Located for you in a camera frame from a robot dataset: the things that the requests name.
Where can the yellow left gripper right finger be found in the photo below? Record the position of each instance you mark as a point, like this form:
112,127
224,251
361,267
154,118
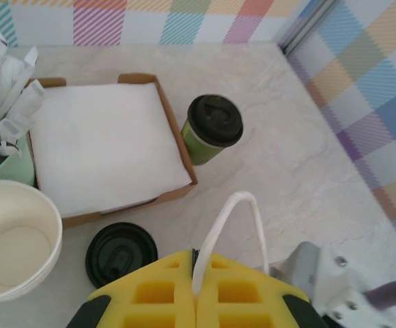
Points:
249,297

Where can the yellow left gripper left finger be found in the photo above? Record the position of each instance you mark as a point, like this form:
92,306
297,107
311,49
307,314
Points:
143,294

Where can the white paper bag red print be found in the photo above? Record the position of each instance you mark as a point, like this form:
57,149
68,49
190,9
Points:
243,195

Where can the black plastic cup lid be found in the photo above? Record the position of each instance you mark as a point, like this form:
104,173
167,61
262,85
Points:
215,119
123,246

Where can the brown cardboard napkin tray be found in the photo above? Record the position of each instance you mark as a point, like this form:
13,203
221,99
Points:
82,221

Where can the white paper napkin stack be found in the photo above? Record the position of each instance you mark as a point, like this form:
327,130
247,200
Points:
106,143

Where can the mint green straw holder cup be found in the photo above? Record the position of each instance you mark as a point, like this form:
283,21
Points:
17,167

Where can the white robot mount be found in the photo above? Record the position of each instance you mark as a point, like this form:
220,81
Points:
324,273

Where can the aluminium corner post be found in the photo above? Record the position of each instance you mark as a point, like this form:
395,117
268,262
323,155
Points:
307,29

